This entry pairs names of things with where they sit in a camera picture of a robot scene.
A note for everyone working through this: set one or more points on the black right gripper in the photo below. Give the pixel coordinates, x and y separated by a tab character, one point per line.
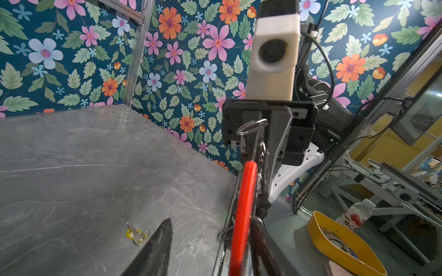
286	127

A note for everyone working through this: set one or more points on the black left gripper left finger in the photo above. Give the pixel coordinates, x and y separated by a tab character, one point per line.
153	259

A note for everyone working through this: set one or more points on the black monitor screen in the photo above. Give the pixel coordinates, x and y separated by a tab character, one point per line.
425	110

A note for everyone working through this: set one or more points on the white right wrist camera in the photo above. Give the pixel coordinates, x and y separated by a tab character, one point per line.
275	52

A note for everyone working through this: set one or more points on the yellow plastic bowl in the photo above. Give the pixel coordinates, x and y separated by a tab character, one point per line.
344	247

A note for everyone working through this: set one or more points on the pink flat case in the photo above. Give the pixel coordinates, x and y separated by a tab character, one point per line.
333	269

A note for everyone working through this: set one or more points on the plastic drink bottle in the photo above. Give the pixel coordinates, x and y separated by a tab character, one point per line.
356	215

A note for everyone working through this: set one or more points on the yellow capped key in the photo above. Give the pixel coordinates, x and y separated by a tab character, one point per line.
137	236

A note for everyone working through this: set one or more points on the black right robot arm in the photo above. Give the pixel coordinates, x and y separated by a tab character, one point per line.
334	122

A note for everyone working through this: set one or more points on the silver keyring with keys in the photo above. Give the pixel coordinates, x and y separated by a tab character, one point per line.
243	215

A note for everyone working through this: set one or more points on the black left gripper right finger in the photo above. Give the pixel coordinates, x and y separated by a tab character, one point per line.
267	257

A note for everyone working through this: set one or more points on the grey keyboard on stand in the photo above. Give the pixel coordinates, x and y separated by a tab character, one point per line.
410	190

